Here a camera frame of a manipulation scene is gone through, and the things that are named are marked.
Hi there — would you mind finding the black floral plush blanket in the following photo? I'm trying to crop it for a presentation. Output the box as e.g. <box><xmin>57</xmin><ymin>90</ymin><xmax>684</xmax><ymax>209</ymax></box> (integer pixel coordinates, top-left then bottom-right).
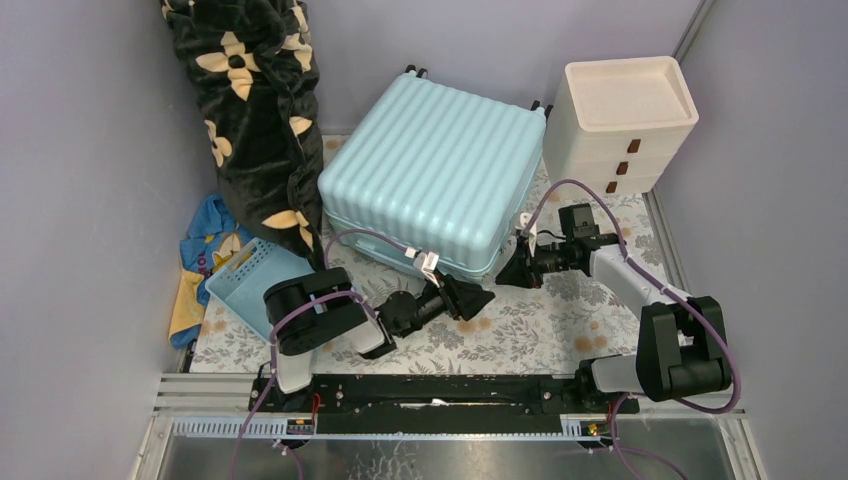
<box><xmin>160</xmin><ymin>0</ymin><xmax>325</xmax><ymax>270</ymax></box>

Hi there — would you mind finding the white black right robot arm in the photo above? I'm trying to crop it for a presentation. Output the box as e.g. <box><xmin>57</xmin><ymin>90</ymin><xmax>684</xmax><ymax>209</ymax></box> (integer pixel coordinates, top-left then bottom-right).
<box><xmin>496</xmin><ymin>204</ymin><xmax>735</xmax><ymax>412</ymax></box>

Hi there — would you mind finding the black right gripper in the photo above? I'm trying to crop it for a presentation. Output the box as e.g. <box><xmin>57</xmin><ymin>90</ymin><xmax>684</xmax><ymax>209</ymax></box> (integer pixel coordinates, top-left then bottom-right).
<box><xmin>495</xmin><ymin>237</ymin><xmax>572</xmax><ymax>290</ymax></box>

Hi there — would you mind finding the floral patterned floor mat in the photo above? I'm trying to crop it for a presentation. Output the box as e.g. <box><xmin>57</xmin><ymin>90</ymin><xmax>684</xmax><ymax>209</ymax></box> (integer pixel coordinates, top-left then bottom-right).
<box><xmin>188</xmin><ymin>134</ymin><xmax>670</xmax><ymax>376</ymax></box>

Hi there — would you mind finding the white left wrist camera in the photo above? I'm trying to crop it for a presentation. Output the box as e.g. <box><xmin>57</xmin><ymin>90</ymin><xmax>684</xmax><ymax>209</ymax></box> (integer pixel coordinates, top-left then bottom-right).
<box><xmin>405</xmin><ymin>247</ymin><xmax>441</xmax><ymax>287</ymax></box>

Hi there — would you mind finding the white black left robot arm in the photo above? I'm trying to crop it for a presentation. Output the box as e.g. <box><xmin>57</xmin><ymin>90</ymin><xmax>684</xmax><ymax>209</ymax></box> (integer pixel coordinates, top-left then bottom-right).
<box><xmin>263</xmin><ymin>267</ymin><xmax>495</xmax><ymax>411</ymax></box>

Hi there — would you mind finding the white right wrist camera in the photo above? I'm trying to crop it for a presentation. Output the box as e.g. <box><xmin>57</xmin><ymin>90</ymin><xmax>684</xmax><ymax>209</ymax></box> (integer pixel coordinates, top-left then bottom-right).
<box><xmin>516</xmin><ymin>212</ymin><xmax>537</xmax><ymax>240</ymax></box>

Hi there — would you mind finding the light blue perforated plastic basket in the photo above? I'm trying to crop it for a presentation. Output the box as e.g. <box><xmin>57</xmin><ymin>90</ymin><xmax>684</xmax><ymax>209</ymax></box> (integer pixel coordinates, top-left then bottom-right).
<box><xmin>206</xmin><ymin>238</ymin><xmax>314</xmax><ymax>342</ymax></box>

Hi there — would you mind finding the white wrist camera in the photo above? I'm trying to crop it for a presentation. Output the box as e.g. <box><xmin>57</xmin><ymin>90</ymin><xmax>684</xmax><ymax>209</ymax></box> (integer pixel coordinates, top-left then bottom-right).
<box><xmin>516</xmin><ymin>212</ymin><xmax>537</xmax><ymax>240</ymax></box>
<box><xmin>405</xmin><ymin>247</ymin><xmax>441</xmax><ymax>287</ymax></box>

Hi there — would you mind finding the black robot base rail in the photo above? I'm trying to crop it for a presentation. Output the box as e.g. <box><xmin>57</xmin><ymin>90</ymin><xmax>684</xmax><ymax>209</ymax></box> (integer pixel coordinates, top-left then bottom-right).
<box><xmin>248</xmin><ymin>372</ymin><xmax>640</xmax><ymax>438</ymax></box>

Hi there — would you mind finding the light blue ribbed suitcase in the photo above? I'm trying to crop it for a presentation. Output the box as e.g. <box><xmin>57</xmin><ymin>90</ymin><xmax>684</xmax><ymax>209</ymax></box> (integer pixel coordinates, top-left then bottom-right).
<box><xmin>318</xmin><ymin>68</ymin><xmax>548</xmax><ymax>283</ymax></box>

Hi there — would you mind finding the blue yellow cloth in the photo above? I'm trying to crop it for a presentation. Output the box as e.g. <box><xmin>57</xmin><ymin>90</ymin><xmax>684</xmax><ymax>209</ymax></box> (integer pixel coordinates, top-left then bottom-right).
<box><xmin>168</xmin><ymin>194</ymin><xmax>253</xmax><ymax>350</ymax></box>

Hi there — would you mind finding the white three-drawer storage cabinet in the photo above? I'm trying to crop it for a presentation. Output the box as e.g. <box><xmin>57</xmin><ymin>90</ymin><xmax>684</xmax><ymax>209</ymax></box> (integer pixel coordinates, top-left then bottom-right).
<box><xmin>542</xmin><ymin>56</ymin><xmax>699</xmax><ymax>198</ymax></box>

